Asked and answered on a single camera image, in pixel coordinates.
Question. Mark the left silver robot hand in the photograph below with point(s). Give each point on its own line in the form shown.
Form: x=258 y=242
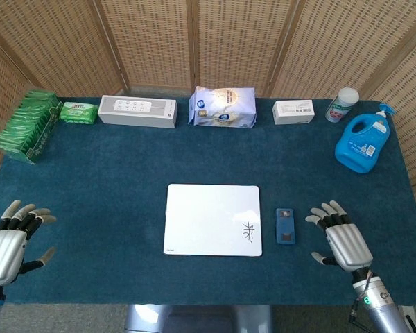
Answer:
x=5 y=249

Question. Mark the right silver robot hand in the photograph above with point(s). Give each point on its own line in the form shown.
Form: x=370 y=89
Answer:
x=348 y=244

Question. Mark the blue board eraser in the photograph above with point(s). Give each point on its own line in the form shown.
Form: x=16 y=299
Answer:
x=285 y=227

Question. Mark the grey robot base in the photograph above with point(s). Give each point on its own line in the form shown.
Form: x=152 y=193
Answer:
x=194 y=319

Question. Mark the white drawing board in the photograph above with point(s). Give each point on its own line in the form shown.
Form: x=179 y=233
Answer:
x=208 y=218

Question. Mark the blue detergent pump bottle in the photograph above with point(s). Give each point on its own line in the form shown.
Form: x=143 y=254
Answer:
x=360 y=144

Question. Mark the green sachet display box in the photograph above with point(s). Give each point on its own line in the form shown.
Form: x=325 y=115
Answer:
x=24 y=128

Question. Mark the teal table mat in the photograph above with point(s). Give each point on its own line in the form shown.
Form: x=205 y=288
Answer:
x=125 y=208

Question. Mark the white wipes canister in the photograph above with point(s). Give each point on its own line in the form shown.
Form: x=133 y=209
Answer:
x=340 y=107

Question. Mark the small white carton box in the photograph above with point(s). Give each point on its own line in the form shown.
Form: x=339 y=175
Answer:
x=294 y=112

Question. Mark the green wet wipes pack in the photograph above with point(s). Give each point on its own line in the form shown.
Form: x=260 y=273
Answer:
x=78 y=112

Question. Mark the blue white tissue pack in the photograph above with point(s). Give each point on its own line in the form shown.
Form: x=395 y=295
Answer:
x=222 y=107

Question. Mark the white rectangular speaker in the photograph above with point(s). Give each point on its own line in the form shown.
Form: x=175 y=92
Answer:
x=138 y=112

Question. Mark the bamboo folding screen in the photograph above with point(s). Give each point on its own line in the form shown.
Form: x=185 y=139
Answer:
x=159 y=41

